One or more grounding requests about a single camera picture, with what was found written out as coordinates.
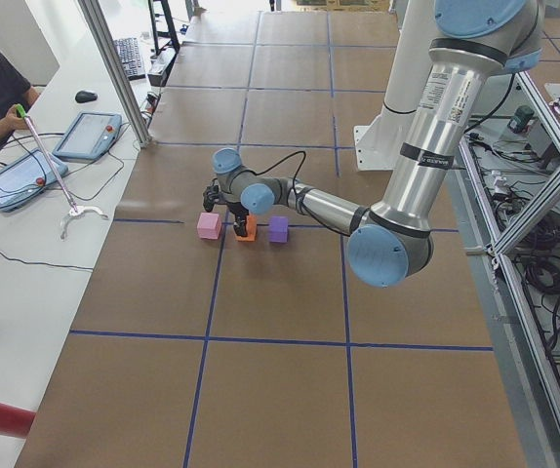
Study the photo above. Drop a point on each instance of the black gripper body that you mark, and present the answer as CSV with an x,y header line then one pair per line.
x,y
237,211

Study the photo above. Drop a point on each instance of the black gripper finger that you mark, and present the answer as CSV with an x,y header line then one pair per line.
x,y
240,225

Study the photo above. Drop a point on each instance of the orange foam cube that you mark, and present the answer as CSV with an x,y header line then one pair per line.
x,y
251,230

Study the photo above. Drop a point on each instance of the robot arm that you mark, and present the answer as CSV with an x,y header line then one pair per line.
x,y
449,49

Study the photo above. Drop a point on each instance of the pink foam cube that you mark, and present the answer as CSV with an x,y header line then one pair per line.
x,y
209,226

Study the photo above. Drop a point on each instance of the purple foam cube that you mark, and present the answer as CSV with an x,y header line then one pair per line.
x,y
278,229

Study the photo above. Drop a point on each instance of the blue teach pendant far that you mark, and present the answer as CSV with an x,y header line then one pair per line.
x,y
89,136

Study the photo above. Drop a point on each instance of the blue teach pendant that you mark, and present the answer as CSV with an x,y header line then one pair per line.
x,y
24,179
89,136

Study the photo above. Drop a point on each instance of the black computer mouse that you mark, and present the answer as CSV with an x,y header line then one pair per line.
x,y
85,96

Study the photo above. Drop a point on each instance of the black keyboard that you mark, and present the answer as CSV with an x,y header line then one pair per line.
x,y
128,51

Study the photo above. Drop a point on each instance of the blue teach pendant near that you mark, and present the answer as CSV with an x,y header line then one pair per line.
x,y
24,179

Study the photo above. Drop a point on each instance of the reacher grabber stick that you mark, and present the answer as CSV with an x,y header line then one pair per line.
x,y
75,211

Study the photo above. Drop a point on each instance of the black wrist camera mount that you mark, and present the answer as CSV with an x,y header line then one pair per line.
x,y
212,196

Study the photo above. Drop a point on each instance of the aluminium frame column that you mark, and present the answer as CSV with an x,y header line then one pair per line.
x,y
97,24

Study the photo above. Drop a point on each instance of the aluminium lattice frame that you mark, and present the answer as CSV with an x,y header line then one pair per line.
x,y
526,245

